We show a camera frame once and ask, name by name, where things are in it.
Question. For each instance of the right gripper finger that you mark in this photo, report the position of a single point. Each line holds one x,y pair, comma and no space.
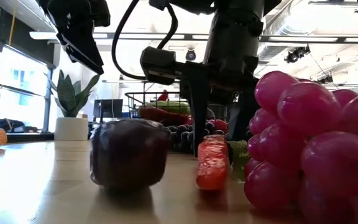
199,109
242,115

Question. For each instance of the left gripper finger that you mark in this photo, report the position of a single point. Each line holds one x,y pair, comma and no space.
81,49

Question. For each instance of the black grape bunch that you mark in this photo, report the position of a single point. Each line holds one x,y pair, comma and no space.
180,137

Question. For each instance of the purple eggplant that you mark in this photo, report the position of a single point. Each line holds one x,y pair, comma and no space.
129,155

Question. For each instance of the long ceiling light fixture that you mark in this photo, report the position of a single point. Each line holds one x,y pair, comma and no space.
303,39

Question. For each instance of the light green bumpy cucumber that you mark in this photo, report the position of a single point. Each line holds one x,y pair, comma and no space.
172,107

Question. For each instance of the silver ceiling duct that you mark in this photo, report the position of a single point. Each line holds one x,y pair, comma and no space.
291,25

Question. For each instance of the pink grape bunch with leaves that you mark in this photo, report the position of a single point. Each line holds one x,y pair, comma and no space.
309,109

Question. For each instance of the red tomato green stem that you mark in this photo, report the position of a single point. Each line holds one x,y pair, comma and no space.
221,126

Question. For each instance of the black ceiling spotlight cluster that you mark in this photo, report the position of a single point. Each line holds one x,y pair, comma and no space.
297,54

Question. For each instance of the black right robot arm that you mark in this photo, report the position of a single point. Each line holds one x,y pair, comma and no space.
191,4

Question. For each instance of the orange carrot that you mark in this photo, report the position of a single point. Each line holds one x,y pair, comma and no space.
213,168

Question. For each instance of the snake plant white pot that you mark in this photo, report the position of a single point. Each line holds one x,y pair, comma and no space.
71,129

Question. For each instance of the black bag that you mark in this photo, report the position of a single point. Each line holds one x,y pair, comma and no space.
5,126

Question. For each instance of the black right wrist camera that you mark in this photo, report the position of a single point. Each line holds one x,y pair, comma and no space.
158,63

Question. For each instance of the black computer monitor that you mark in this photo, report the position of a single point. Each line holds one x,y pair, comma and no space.
107,108

